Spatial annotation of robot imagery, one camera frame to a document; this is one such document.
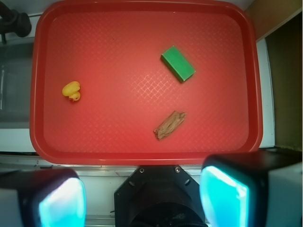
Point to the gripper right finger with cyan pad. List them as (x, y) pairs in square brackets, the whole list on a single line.
[(255, 189)]

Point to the aluminium rail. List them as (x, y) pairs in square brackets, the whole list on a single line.
[(25, 162)]

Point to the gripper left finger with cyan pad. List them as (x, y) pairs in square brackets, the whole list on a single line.
[(42, 198)]

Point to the green rectangular block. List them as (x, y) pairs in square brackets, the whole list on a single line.
[(177, 64)]

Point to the brown wood bark piece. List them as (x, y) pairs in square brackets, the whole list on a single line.
[(169, 125)]

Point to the yellow rubber duck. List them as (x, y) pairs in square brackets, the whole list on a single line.
[(72, 91)]

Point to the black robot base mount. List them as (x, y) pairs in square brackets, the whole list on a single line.
[(158, 196)]

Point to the red plastic tray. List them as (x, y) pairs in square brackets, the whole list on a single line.
[(113, 49)]

